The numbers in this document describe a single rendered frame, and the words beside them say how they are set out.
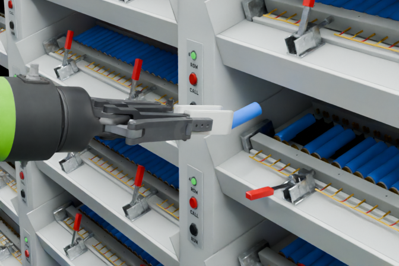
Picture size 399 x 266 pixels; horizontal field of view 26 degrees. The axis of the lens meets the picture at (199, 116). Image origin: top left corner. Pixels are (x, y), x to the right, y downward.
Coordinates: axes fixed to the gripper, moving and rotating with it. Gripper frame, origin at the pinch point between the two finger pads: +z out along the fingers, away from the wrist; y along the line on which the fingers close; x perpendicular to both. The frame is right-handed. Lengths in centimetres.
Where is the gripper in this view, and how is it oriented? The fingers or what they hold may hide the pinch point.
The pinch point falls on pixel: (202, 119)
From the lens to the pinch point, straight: 107.5
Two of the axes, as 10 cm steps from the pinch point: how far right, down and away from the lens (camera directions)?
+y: -5.2, -2.6, 8.1
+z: 8.4, 0.1, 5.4
